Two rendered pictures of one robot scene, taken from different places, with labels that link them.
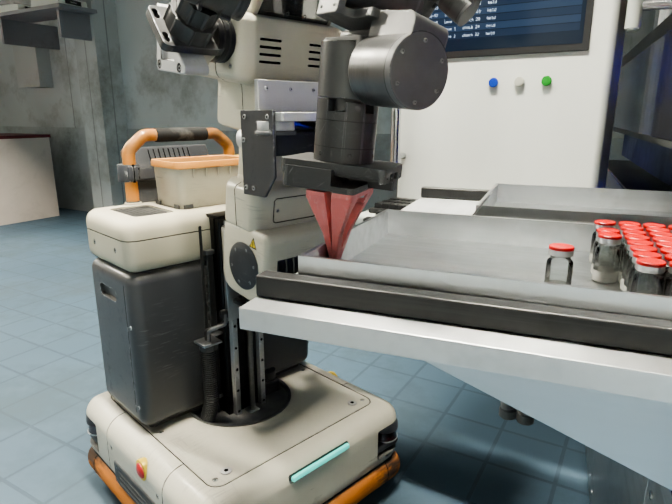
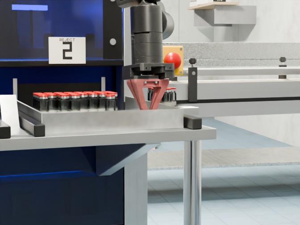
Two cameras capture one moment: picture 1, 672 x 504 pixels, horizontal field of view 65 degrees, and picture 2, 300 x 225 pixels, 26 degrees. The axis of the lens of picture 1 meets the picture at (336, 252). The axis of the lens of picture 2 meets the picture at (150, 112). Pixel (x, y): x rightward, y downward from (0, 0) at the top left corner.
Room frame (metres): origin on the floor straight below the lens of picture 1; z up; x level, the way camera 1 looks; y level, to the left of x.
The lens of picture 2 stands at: (1.30, 0.86, 1.02)
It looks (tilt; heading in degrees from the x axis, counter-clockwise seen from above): 6 degrees down; 227
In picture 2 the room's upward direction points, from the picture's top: straight up
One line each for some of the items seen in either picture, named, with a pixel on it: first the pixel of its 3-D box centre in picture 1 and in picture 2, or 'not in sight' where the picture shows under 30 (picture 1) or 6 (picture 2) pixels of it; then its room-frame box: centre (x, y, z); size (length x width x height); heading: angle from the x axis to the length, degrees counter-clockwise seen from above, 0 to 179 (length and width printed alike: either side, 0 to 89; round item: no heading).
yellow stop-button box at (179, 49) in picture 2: not in sight; (164, 60); (0.19, -0.29, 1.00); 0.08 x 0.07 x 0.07; 68
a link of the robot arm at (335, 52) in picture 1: (354, 72); (147, 21); (0.50, -0.02, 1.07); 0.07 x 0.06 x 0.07; 31
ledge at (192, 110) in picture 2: not in sight; (164, 109); (0.16, -0.32, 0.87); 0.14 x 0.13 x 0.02; 68
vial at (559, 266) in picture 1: (558, 272); (110, 106); (0.44, -0.19, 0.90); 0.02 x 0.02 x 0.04
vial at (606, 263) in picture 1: (607, 257); (75, 105); (0.48, -0.26, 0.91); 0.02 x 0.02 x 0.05
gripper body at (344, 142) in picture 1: (344, 140); (147, 54); (0.51, -0.01, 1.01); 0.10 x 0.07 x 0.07; 69
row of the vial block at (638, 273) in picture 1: (635, 263); (77, 103); (0.47, -0.27, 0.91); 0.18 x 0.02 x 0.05; 157
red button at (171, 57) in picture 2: not in sight; (172, 60); (0.21, -0.25, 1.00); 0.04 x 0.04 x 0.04; 68
